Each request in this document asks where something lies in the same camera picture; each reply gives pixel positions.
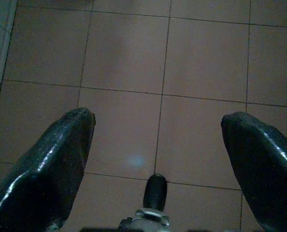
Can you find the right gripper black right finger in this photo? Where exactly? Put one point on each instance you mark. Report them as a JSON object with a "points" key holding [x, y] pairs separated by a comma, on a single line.
{"points": [[266, 174]]}

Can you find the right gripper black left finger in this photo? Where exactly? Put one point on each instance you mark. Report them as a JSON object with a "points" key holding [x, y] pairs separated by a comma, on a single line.
{"points": [[37, 183]]}

